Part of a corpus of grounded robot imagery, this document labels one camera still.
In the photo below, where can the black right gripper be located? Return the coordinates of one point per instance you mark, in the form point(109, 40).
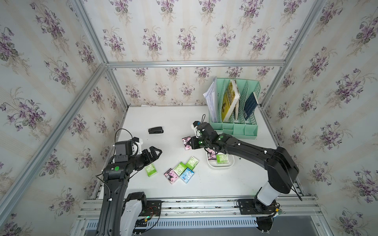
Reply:
point(192, 143)

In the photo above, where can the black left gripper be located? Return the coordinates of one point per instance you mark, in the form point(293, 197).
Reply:
point(146, 159)

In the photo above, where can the pink tissue pack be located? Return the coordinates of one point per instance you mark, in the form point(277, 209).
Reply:
point(211, 154)
point(187, 143)
point(171, 176)

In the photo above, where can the green tissue pack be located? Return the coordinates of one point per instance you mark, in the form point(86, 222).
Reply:
point(180, 168)
point(150, 170)
point(192, 163)
point(222, 159)

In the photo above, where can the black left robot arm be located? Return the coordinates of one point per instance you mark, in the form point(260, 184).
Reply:
point(119, 213)

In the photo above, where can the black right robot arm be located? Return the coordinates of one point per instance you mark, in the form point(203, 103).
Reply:
point(281, 169)

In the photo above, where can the white storage box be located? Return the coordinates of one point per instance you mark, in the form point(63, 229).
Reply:
point(213, 164)

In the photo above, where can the black stapler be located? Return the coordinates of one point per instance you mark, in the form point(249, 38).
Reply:
point(156, 130)

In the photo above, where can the mint green desk organizer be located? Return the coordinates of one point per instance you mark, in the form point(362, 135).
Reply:
point(237, 126)

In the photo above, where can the blue tissue pack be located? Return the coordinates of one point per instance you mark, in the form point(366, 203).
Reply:
point(187, 175)

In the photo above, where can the white paper stack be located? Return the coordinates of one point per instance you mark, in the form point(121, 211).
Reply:
point(211, 97)

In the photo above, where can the yellow cover book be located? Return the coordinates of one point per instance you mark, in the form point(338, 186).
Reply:
point(230, 99)

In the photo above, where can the dark blue book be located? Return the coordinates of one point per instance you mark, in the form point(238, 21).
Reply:
point(250, 106)

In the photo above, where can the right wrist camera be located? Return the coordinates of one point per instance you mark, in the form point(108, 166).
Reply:
point(197, 127)

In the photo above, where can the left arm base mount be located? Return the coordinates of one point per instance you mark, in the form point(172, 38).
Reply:
point(136, 205)

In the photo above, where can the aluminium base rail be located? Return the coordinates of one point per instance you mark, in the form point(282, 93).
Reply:
point(222, 212)

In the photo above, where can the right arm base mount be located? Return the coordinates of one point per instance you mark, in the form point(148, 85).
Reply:
point(264, 214)

